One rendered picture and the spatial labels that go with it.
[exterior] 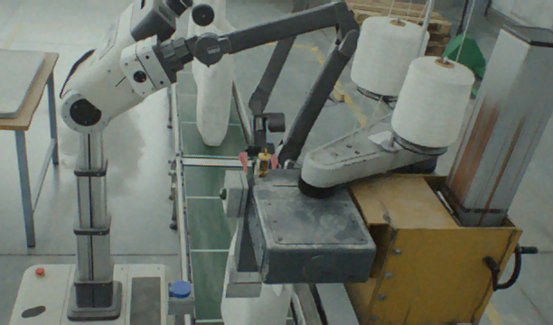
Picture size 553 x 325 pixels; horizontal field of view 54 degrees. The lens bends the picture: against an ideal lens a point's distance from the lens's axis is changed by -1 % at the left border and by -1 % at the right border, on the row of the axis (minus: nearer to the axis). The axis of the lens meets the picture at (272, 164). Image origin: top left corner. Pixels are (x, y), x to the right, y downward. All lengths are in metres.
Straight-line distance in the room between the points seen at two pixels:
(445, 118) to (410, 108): 0.07
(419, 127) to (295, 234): 0.33
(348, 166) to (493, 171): 0.33
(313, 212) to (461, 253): 0.37
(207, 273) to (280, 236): 1.33
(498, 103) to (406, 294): 0.49
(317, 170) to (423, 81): 0.30
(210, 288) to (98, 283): 0.45
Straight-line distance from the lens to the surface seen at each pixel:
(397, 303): 1.40
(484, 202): 1.37
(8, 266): 3.09
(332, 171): 1.23
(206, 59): 1.47
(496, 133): 1.27
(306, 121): 1.55
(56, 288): 2.55
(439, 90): 1.12
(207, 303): 2.30
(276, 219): 1.16
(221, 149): 3.31
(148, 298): 2.48
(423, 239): 1.28
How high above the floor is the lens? 2.02
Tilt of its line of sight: 31 degrees down
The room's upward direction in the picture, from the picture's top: 10 degrees clockwise
